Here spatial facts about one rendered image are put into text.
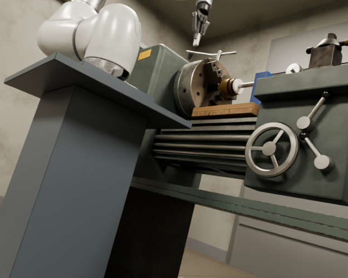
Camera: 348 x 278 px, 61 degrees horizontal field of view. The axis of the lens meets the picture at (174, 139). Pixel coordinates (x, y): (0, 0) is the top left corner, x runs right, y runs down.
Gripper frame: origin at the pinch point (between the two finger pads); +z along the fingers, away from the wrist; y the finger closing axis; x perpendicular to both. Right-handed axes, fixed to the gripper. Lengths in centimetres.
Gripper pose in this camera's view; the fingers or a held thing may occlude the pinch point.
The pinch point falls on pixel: (196, 39)
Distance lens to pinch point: 172.7
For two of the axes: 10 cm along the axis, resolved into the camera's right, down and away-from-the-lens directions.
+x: -6.5, -0.1, 7.6
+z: -2.0, 9.7, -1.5
